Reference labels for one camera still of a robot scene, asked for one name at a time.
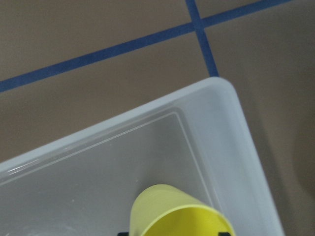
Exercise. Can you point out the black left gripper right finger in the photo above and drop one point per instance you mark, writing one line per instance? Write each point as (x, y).
(224, 234)

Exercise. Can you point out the clear plastic storage box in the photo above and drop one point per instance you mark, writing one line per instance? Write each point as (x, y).
(195, 139)

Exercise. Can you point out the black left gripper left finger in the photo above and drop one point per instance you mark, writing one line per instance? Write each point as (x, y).
(123, 234)

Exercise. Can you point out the yellow plastic cup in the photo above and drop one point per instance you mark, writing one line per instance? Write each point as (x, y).
(163, 210)

